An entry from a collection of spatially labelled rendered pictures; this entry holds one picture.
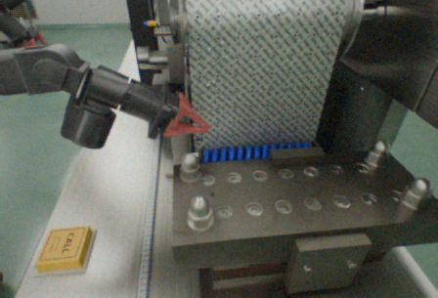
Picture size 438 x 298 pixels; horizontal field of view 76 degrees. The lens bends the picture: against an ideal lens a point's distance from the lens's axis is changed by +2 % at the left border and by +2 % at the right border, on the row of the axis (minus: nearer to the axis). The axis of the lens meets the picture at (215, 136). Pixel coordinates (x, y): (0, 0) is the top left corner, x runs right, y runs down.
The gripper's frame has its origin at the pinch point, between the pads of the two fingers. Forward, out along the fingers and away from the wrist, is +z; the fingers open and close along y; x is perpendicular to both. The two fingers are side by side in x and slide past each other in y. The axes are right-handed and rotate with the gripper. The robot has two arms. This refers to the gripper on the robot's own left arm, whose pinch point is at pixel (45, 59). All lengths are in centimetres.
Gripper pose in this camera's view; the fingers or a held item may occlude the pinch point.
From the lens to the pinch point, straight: 106.5
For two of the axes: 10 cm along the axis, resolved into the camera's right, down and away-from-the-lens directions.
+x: -8.4, 5.3, 1.0
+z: 4.8, 6.4, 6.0
